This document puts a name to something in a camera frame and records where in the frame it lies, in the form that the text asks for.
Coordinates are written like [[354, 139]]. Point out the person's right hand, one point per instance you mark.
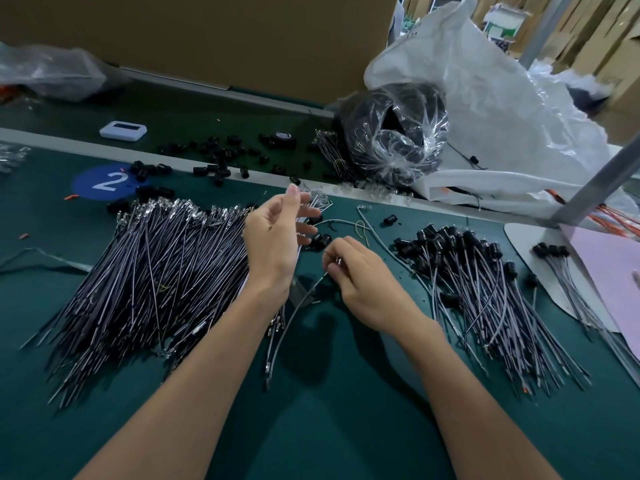
[[365, 285]]

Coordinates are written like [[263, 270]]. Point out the person's left hand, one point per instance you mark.
[[270, 250]]

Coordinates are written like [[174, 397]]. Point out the person's right forearm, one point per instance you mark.
[[470, 405]]

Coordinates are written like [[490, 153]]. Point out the person's left forearm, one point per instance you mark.
[[180, 405]]

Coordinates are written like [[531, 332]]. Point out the clear bag with black contents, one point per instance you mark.
[[393, 135]]

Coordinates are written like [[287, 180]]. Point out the blue round number sticker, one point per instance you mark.
[[108, 182]]

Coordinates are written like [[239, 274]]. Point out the small white timer device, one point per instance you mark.
[[123, 131]]

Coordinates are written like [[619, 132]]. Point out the brown cardboard panel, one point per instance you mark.
[[200, 40]]

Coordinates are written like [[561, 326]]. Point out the large white plastic sack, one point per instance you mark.
[[505, 110]]

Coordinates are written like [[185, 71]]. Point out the clear plastic strip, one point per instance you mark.
[[40, 260]]

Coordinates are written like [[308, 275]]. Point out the pink paper sheet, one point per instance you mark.
[[615, 285]]

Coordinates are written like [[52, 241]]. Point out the crumpled clear plastic bag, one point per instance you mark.
[[50, 73]]

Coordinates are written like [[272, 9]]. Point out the stack of cardboard boxes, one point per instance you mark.
[[618, 50]]

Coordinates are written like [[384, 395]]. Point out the grey metal frame post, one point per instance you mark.
[[605, 180], [545, 27]]

